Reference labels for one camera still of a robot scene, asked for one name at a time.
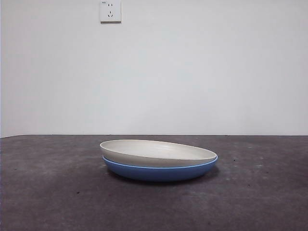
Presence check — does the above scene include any white round plate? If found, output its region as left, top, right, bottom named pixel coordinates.
left=99, top=139, right=217, bottom=167

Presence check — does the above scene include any blue round plate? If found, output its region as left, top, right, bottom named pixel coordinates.
left=102, top=155, right=219, bottom=182

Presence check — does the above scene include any white wall power socket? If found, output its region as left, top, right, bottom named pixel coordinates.
left=100, top=0, right=122, bottom=24

